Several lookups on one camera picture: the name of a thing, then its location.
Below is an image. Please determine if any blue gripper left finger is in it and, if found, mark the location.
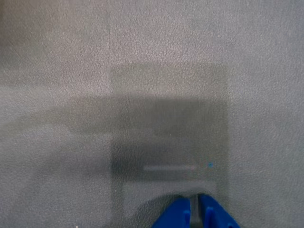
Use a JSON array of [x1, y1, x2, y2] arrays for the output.
[[151, 197, 192, 228]]

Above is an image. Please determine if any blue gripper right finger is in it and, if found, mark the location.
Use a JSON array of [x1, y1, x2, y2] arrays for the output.
[[198, 194, 241, 228]]

